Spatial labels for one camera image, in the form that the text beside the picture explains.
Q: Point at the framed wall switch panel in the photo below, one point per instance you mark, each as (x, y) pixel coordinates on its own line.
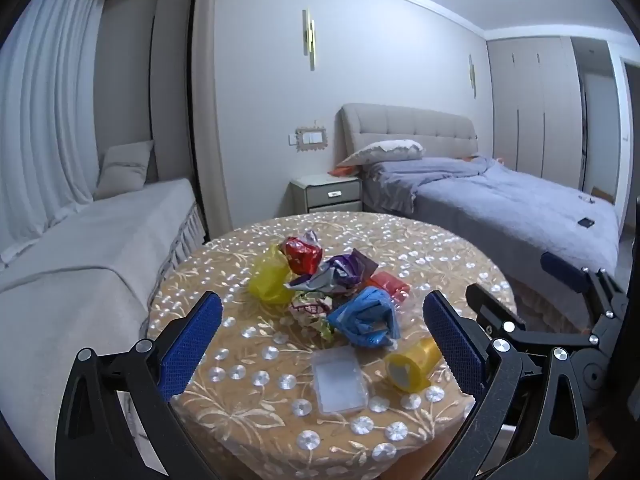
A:
(311, 136)

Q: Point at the red translucent packet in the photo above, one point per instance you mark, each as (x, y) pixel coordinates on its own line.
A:
(390, 285)

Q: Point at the green wrapper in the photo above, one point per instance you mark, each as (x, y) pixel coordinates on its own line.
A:
(325, 330)

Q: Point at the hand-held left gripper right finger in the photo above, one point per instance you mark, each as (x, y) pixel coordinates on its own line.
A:
(452, 345)

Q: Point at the beige wardrobe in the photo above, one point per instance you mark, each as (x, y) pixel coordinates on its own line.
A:
(535, 110)

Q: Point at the yellow plastic bag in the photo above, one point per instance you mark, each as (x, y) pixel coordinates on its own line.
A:
(267, 280)

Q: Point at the grey nightstand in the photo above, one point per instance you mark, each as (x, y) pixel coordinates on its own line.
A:
(330, 192)

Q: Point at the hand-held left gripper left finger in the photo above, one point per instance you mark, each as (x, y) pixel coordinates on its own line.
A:
(190, 350)

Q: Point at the beige embroidered tablecloth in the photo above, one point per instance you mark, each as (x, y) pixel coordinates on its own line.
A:
(250, 410)

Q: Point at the white door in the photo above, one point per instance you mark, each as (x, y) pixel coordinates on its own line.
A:
(625, 135)

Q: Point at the white curtain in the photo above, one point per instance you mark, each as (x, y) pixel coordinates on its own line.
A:
(45, 110)

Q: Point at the gold wall lamp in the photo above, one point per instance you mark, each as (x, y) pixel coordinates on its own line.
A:
(309, 40)
(471, 75)

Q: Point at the orange item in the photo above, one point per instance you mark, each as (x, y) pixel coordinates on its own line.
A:
(345, 172)

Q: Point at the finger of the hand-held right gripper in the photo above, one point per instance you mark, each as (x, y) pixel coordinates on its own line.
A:
(487, 305)
(565, 272)

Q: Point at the yellow tape roll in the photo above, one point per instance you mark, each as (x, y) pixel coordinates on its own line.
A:
(415, 360)

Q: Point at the purple foil wrapper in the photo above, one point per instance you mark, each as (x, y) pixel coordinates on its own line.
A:
(345, 265)

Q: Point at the lavender bedspread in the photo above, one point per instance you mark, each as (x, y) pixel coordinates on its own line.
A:
(500, 200)

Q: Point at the small black item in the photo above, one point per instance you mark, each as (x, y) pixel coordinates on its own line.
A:
(586, 221)

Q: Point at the grey cushion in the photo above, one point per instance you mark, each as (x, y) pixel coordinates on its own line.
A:
(125, 170)

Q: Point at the clear plastic box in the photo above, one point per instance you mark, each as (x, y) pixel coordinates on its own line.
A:
(340, 382)

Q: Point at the white pillow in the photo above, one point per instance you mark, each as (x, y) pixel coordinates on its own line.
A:
(382, 152)

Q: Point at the grey covered daybed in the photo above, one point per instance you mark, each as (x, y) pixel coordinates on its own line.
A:
(75, 285)

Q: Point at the red foil wrapper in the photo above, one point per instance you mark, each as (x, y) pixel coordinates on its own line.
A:
(302, 255)

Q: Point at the grey upholstered bed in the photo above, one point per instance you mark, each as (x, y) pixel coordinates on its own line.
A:
(410, 125)

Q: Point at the white pink wrapper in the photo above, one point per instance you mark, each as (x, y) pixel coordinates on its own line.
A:
(307, 307)

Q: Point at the blue plastic bag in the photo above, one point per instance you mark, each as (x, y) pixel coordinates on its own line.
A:
(362, 315)

